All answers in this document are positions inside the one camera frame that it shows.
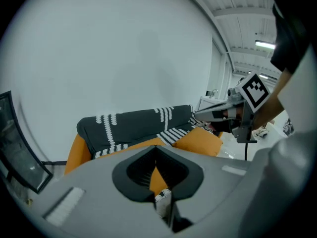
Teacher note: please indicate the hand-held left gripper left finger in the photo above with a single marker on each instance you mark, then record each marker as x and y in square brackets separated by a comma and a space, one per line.
[81, 182]

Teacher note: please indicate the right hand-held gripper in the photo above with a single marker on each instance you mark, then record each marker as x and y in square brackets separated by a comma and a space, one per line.
[255, 90]

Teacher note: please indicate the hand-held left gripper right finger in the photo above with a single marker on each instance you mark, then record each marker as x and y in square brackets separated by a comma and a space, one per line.
[213, 182]

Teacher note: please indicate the orange sofa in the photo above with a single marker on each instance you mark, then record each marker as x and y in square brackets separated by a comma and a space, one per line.
[74, 155]

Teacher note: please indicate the orange cushion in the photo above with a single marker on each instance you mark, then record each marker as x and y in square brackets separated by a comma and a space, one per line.
[198, 142]
[158, 181]

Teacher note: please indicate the person's right forearm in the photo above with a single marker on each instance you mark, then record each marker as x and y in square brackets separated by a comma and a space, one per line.
[270, 108]

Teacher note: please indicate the dark grey patterned blanket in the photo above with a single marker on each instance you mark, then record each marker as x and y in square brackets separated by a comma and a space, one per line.
[138, 125]

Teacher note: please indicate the white sink cabinet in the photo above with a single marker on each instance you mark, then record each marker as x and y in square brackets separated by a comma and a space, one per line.
[210, 103]

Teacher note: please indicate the chrome faucet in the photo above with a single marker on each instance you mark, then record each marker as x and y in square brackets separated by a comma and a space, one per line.
[213, 93]

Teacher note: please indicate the black glass display cabinet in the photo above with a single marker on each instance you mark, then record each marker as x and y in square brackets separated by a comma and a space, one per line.
[17, 147]

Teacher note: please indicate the ceiling tube light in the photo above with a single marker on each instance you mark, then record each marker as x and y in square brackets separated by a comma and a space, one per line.
[265, 44]

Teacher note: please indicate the person's black white jacket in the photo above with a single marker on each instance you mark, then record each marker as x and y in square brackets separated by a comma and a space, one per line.
[289, 33]

